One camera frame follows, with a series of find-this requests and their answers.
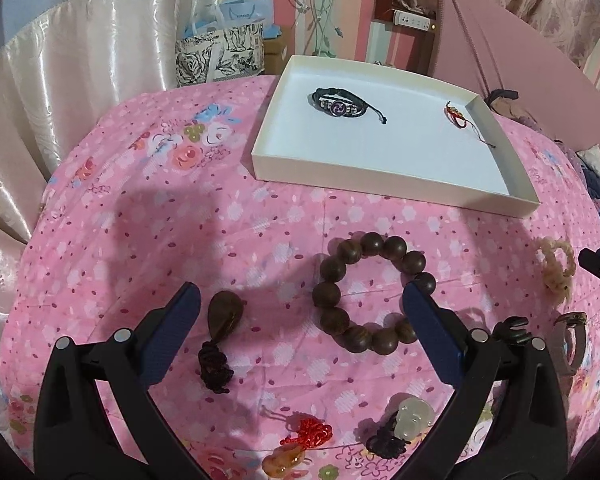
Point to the white pillow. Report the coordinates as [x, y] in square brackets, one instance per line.
[591, 156]

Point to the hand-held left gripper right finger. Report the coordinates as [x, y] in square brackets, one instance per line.
[430, 330]

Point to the brown garment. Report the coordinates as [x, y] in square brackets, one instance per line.
[507, 107]

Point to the brown cardboard box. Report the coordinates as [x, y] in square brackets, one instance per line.
[277, 52]

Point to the purple dotted blanket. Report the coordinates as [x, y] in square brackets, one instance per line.
[530, 124]

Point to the white power strip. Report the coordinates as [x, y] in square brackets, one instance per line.
[412, 20]

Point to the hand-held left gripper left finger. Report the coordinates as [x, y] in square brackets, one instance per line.
[172, 330]

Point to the black hair claw clip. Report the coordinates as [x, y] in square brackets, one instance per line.
[512, 330]

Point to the cream satin cloth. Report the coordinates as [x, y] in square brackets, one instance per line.
[80, 60]

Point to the pink floral blanket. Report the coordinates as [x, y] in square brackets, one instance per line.
[180, 210]

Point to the black and white floral tote bag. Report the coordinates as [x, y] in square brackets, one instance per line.
[230, 55]

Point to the pink padded headboard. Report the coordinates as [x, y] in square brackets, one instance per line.
[520, 45]

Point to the small pale blue paper bag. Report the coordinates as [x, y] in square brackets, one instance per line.
[202, 22]

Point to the white shallow cardboard box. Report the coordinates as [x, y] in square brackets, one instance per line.
[405, 150]

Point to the large pale blue paper bag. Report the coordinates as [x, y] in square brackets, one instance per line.
[247, 10]

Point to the beige hair scrunchie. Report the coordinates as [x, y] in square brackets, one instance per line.
[555, 280]

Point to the grey band wristwatch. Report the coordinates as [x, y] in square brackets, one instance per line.
[560, 350]

